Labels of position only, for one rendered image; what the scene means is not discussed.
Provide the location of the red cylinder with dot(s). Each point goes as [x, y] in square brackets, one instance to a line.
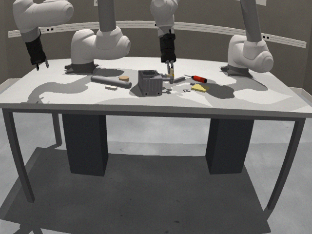
[200, 79]

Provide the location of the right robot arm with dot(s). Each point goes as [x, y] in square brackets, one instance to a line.
[108, 44]

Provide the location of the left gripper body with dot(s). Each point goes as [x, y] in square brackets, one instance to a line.
[167, 46]

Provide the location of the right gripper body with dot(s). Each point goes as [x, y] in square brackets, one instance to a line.
[34, 46]

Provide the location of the pale yellow square pad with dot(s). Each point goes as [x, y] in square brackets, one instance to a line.
[200, 88]

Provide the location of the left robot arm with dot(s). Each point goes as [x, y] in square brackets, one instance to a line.
[244, 53]

